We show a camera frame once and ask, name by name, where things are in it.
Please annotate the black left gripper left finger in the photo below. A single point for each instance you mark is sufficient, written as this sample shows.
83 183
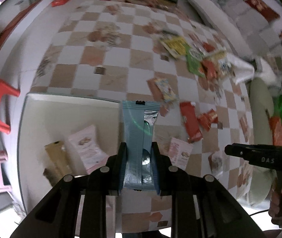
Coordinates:
117 165

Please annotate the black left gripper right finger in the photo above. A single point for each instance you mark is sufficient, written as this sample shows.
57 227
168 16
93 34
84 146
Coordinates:
160 169

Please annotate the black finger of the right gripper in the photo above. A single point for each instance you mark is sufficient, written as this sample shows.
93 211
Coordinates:
238 150

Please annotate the light blue snack bar wrapper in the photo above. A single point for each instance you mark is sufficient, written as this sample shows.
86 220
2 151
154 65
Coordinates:
139 119

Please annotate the gold snack bar wrapper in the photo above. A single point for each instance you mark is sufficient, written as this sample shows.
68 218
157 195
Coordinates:
58 155

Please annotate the pink nut snack packet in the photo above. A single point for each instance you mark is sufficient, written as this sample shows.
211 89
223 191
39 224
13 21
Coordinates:
179 153

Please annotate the pink packet inside box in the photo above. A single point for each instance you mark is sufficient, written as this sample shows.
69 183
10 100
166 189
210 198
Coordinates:
84 142

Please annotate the olive green cushion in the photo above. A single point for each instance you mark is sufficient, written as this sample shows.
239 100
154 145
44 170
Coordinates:
262 108

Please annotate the clear wrapped cookie packet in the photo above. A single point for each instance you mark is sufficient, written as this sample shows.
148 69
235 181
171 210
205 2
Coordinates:
216 163

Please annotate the small red snack packet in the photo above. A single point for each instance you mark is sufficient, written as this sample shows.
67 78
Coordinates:
207 119

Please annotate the long red snack bar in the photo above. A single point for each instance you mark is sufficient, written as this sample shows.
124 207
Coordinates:
187 110

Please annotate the Hello Kitty snack packet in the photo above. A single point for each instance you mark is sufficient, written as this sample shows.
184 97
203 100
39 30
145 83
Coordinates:
166 90

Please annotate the white plastic bag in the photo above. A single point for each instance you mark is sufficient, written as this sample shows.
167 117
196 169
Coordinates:
244 71

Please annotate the white storage box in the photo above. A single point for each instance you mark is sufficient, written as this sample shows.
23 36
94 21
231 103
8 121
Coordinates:
47 118

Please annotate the white blue snack packet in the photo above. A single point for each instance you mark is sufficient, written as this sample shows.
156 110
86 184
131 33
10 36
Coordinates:
222 65

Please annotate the red packet in pile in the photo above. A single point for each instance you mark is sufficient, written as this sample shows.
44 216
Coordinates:
209 69

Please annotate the green snack bag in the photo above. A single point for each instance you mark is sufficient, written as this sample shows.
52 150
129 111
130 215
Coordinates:
194 58

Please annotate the yellow snack bag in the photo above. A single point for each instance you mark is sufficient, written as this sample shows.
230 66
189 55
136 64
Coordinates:
175 46

